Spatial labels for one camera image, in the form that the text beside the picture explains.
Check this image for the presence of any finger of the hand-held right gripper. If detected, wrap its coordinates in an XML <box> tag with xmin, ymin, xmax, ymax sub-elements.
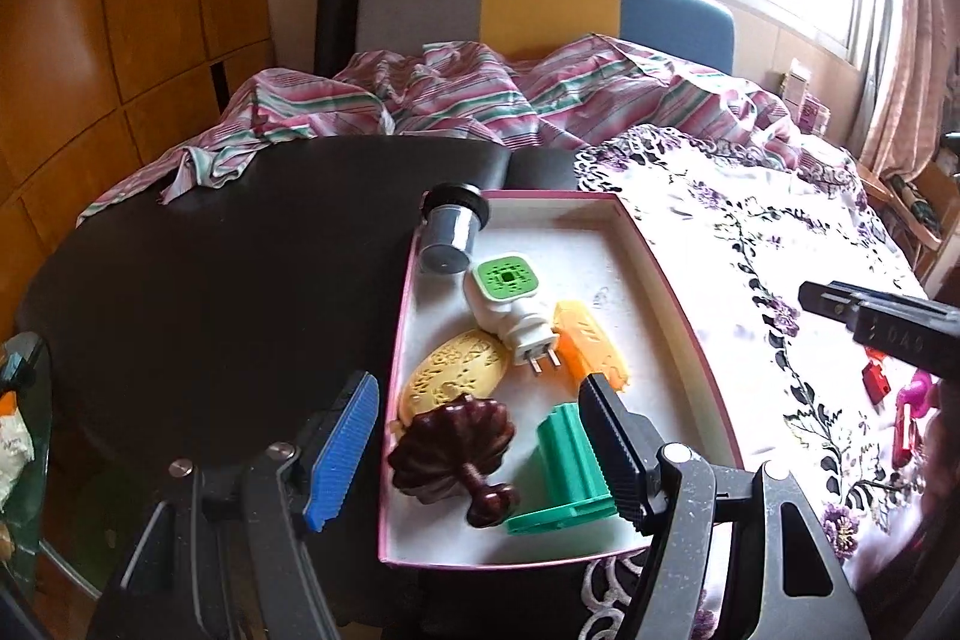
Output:
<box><xmin>799</xmin><ymin>280</ymin><xmax>960</xmax><ymax>380</ymax></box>

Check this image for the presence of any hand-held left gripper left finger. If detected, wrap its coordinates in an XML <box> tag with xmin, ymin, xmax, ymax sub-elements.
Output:
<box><xmin>86</xmin><ymin>370</ymin><xmax>380</xmax><ymax>640</ymax></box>

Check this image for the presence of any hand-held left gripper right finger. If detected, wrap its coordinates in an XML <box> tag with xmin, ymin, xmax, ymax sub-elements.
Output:
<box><xmin>577</xmin><ymin>371</ymin><xmax>875</xmax><ymax>640</ymax></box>

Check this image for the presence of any green plastic toy piece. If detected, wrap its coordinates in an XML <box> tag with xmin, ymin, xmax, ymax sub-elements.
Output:
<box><xmin>505</xmin><ymin>404</ymin><xmax>623</xmax><ymax>536</ymax></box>

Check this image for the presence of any orange plastic toy piece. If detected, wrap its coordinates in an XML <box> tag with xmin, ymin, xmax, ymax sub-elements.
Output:
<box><xmin>553</xmin><ymin>300</ymin><xmax>632</xmax><ymax>395</ymax></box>

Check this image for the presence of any brown pumpkin-shaped lid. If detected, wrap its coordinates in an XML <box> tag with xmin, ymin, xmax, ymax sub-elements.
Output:
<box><xmin>386</xmin><ymin>396</ymin><xmax>520</xmax><ymax>528</ymax></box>

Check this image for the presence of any yellow oval patterned soap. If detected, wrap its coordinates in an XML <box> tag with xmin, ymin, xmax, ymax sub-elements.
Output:
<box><xmin>397</xmin><ymin>329</ymin><xmax>512</xmax><ymax>423</ymax></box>

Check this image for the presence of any pink-rimmed white tray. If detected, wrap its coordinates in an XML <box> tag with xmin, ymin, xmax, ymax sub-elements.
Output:
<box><xmin>377</xmin><ymin>188</ymin><xmax>747</xmax><ymax>570</ymax></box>

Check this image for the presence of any red toy piece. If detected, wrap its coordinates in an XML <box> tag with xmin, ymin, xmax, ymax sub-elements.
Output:
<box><xmin>861</xmin><ymin>347</ymin><xmax>898</xmax><ymax>405</ymax></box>

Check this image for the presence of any wooden nightstand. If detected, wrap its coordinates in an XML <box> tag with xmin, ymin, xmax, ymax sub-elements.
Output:
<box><xmin>859</xmin><ymin>160</ymin><xmax>960</xmax><ymax>281</ymax></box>

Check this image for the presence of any pink toy piece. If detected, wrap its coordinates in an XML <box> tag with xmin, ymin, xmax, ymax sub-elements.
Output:
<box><xmin>891</xmin><ymin>370</ymin><xmax>943</xmax><ymax>470</ymax></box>

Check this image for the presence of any white embroidered floral tablecloth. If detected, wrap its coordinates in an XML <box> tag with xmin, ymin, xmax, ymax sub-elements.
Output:
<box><xmin>574</xmin><ymin>124</ymin><xmax>960</xmax><ymax>640</ymax></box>

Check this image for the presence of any white green plug-in device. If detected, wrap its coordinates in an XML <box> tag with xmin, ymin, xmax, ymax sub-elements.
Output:
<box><xmin>463</xmin><ymin>254</ymin><xmax>562</xmax><ymax>380</ymax></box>

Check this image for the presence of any pink small box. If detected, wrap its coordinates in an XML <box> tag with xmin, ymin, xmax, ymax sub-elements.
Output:
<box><xmin>801</xmin><ymin>91</ymin><xmax>833</xmax><ymax>136</ymax></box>

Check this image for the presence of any black round table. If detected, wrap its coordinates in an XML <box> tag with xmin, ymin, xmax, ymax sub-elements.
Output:
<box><xmin>15</xmin><ymin>134</ymin><xmax>582</xmax><ymax>640</ymax></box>

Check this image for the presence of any white small box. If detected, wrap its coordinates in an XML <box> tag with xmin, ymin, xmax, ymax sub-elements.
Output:
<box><xmin>781</xmin><ymin>61</ymin><xmax>812</xmax><ymax>103</ymax></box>

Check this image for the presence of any grey bottle with black cap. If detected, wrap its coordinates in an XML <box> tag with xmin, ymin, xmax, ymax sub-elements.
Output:
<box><xmin>418</xmin><ymin>182</ymin><xmax>490</xmax><ymax>276</ymax></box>

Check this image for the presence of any beige patterned curtain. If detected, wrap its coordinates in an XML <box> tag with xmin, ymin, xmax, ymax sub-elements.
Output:
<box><xmin>847</xmin><ymin>0</ymin><xmax>960</xmax><ymax>184</ymax></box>

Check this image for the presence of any glass side table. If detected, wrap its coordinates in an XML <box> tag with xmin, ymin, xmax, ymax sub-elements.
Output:
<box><xmin>0</xmin><ymin>331</ymin><xmax>55</xmax><ymax>603</ymax></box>

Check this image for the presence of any white snack packet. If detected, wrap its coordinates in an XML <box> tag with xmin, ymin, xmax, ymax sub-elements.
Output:
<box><xmin>0</xmin><ymin>389</ymin><xmax>35</xmax><ymax>507</ymax></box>

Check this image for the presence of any pink striped bedsheet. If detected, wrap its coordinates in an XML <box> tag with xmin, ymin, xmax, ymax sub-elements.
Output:
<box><xmin>75</xmin><ymin>32</ymin><xmax>863</xmax><ymax>229</ymax></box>

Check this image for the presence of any grey yellow blue headboard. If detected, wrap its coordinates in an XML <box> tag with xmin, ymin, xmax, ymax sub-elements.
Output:
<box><xmin>356</xmin><ymin>0</ymin><xmax>736</xmax><ymax>75</ymax></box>

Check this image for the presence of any black rolled mat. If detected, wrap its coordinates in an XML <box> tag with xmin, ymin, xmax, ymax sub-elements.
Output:
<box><xmin>313</xmin><ymin>0</ymin><xmax>372</xmax><ymax>79</ymax></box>

